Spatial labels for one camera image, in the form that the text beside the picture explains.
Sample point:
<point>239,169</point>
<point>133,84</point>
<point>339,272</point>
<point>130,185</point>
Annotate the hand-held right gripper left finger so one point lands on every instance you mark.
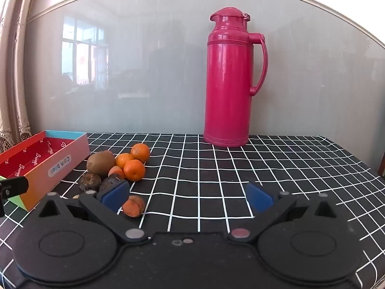
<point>114,195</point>

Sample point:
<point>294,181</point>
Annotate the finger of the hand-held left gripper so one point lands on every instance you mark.
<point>15,185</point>

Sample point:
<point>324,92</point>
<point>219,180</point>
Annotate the peach coloured small fruit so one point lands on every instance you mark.
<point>115,172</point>

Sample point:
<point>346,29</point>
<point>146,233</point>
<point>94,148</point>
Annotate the orange tangerine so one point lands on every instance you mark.
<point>123,160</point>
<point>134,170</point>
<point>140,152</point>

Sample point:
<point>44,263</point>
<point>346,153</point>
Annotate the red cardboard box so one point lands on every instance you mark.
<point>45,168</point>

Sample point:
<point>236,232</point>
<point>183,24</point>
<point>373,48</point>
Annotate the dark wrinkled fruit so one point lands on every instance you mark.
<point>89,182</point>
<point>109,184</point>

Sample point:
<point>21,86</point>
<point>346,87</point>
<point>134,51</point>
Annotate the black white checked tablecloth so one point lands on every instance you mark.
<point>210,171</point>

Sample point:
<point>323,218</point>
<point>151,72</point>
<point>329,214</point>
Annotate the beige curtain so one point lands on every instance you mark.
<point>12,66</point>

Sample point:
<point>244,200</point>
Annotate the orange carrot piece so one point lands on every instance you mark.
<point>134,207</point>

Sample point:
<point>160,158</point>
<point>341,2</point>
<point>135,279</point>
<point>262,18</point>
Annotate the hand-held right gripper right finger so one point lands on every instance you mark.
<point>258,198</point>

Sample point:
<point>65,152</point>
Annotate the pink thermos jug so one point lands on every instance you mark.
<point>228,96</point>

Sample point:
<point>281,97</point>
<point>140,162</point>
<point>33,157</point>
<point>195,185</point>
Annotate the brown kiwi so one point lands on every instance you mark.
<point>100,162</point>

